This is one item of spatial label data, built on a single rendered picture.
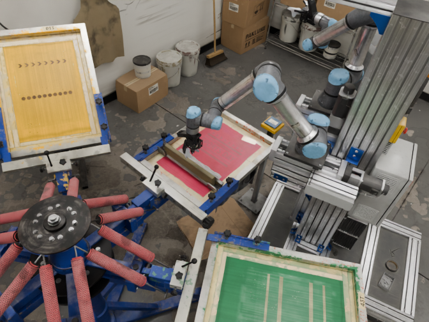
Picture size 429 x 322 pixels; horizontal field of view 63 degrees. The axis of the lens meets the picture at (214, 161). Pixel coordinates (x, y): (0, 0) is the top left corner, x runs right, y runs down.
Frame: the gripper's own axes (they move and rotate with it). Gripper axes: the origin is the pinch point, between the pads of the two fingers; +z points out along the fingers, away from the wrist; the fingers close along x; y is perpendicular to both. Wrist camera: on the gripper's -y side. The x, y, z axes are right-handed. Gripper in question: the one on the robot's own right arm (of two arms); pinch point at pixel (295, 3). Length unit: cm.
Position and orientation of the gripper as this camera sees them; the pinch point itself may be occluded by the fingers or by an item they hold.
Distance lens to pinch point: 265.5
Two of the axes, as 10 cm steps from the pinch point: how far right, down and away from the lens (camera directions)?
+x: 7.9, -5.0, 3.6
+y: 0.4, 6.2, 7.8
